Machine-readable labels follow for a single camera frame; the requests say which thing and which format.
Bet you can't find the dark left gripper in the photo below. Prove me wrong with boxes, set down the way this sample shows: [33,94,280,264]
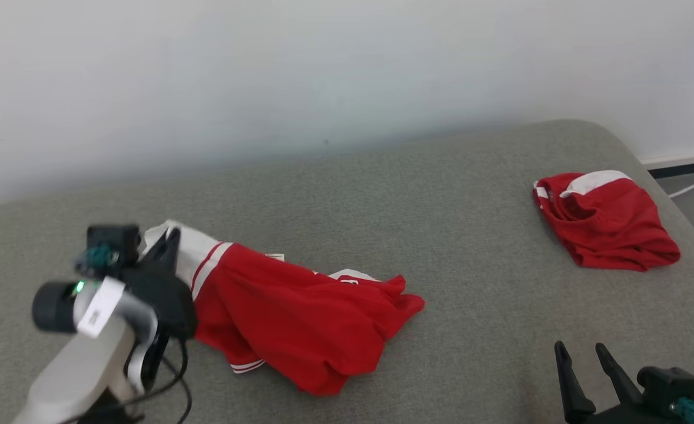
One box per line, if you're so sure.
[117,227,198,343]

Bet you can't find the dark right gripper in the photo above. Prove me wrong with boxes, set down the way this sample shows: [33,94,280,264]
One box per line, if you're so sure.
[553,340,680,424]

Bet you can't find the red shorts with white stripes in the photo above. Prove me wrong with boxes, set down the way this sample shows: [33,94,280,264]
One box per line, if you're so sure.
[532,170,682,272]

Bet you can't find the red basketball jersey white trim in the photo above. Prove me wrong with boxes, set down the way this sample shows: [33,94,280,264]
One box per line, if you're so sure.
[141,220,426,396]

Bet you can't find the grey fabric sofa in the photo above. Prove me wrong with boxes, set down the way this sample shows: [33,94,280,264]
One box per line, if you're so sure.
[0,120,694,424]

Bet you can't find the dark wall baseboard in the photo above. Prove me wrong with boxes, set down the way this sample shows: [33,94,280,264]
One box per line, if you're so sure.
[647,159,694,178]

